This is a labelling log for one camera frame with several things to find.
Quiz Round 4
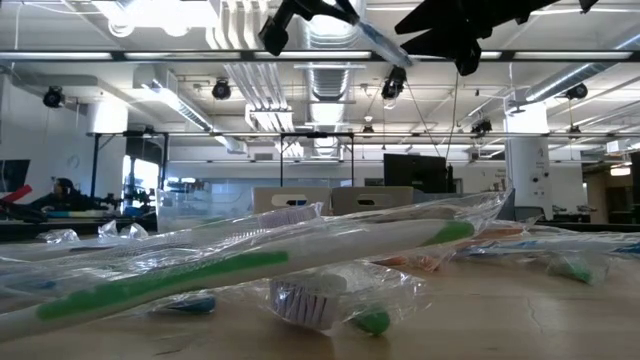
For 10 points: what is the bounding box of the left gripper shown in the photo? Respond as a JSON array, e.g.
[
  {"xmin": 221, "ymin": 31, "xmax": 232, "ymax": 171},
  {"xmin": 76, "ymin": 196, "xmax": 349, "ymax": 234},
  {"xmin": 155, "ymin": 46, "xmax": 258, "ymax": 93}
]
[{"xmin": 257, "ymin": 0, "xmax": 361, "ymax": 57}]

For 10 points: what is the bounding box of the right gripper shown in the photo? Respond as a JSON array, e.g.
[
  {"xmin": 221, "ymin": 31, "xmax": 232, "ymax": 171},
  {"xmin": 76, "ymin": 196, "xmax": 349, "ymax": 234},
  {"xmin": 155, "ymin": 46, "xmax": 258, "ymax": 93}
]
[{"xmin": 394, "ymin": 0, "xmax": 561, "ymax": 77}]

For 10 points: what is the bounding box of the black monitor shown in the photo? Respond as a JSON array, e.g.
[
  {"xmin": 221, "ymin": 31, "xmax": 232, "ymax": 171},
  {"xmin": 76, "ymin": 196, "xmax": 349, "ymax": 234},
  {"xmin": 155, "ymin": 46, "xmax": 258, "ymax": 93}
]
[{"xmin": 382, "ymin": 152, "xmax": 450, "ymax": 195}]

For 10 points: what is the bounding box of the white column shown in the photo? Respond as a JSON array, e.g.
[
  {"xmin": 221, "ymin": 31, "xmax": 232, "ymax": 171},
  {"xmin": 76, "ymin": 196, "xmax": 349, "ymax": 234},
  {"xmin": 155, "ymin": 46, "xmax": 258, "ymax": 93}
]
[{"xmin": 503, "ymin": 99, "xmax": 552, "ymax": 221}]

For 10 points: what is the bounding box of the light grey plastic bin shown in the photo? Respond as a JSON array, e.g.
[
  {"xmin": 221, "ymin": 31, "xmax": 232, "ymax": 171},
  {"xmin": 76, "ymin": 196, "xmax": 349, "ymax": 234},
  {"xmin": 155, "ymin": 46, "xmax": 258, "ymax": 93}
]
[{"xmin": 331, "ymin": 185, "xmax": 415, "ymax": 216}]

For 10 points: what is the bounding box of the white plastic bin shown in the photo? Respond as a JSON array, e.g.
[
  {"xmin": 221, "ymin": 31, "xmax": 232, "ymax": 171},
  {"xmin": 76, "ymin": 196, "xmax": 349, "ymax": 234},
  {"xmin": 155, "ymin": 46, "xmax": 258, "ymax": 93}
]
[{"xmin": 251, "ymin": 186, "xmax": 332, "ymax": 216}]

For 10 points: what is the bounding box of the dark grey plastic bin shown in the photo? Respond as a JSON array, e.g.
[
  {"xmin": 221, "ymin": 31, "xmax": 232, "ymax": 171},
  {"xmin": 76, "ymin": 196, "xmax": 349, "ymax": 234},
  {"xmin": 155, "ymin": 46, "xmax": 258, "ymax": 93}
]
[{"xmin": 412, "ymin": 188, "xmax": 516, "ymax": 224}]

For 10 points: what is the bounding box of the grey office chair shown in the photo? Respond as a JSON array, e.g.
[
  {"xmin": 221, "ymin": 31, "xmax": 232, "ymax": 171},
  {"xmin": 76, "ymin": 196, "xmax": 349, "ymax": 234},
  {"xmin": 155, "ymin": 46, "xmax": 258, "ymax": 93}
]
[{"xmin": 511, "ymin": 204, "xmax": 550, "ymax": 224}]

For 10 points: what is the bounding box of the clear plastic bin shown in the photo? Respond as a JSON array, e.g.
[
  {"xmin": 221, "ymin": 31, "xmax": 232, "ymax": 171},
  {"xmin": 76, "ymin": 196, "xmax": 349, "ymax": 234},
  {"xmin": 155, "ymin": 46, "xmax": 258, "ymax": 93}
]
[{"xmin": 154, "ymin": 187, "xmax": 254, "ymax": 231}]

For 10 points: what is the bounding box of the green toothbrush in wrapper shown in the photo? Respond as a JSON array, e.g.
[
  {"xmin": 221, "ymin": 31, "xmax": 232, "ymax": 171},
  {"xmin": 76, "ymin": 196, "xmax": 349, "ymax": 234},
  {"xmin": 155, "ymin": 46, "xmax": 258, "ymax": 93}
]
[
  {"xmin": 344, "ymin": 279, "xmax": 426, "ymax": 337},
  {"xmin": 544, "ymin": 252, "xmax": 611, "ymax": 287},
  {"xmin": 0, "ymin": 192, "xmax": 511, "ymax": 345}
]

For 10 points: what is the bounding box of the purple toothbrush in wrapper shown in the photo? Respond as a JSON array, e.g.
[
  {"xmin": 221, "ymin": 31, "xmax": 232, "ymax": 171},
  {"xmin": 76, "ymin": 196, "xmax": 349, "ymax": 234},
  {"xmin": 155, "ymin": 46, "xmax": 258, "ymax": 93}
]
[{"xmin": 257, "ymin": 259, "xmax": 351, "ymax": 332}]

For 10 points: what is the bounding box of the person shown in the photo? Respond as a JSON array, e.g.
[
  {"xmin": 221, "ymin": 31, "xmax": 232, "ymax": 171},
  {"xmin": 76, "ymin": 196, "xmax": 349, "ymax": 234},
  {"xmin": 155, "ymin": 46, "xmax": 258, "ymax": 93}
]
[{"xmin": 27, "ymin": 177, "xmax": 96, "ymax": 212}]

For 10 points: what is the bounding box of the red flat object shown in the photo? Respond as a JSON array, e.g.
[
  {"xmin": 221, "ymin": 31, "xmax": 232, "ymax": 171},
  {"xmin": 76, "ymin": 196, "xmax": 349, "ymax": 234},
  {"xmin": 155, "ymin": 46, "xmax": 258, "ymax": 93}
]
[{"xmin": 0, "ymin": 184, "xmax": 32, "ymax": 204}]

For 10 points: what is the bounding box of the dark background desk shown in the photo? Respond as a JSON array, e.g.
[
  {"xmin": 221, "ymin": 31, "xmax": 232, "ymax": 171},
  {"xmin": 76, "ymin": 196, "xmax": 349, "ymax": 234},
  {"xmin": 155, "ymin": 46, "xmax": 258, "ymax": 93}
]
[{"xmin": 0, "ymin": 215, "xmax": 159, "ymax": 242}]

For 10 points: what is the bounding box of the black overhead camera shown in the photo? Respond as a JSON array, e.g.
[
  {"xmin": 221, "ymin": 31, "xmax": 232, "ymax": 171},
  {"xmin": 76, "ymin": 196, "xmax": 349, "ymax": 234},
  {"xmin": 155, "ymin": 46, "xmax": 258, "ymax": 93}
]
[{"xmin": 380, "ymin": 63, "xmax": 409, "ymax": 101}]

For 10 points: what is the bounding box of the slim silver ceiling duct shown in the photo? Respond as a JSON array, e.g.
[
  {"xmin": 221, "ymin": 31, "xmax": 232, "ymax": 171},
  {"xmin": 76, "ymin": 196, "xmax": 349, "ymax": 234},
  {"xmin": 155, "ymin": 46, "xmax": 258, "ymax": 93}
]
[{"xmin": 522, "ymin": 22, "xmax": 640, "ymax": 104}]

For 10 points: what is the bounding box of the black background rig frame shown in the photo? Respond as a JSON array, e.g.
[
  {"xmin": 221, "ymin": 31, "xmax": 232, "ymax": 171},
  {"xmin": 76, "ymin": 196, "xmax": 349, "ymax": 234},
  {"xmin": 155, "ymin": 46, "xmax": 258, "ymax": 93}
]
[
  {"xmin": 88, "ymin": 130, "xmax": 170, "ymax": 201},
  {"xmin": 278, "ymin": 131, "xmax": 356, "ymax": 189}
]

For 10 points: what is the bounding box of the dark wall screen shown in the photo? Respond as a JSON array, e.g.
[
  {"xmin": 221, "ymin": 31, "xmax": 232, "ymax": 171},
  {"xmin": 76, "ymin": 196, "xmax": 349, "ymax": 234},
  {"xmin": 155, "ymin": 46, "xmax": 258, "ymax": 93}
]
[{"xmin": 0, "ymin": 158, "xmax": 31, "ymax": 195}]

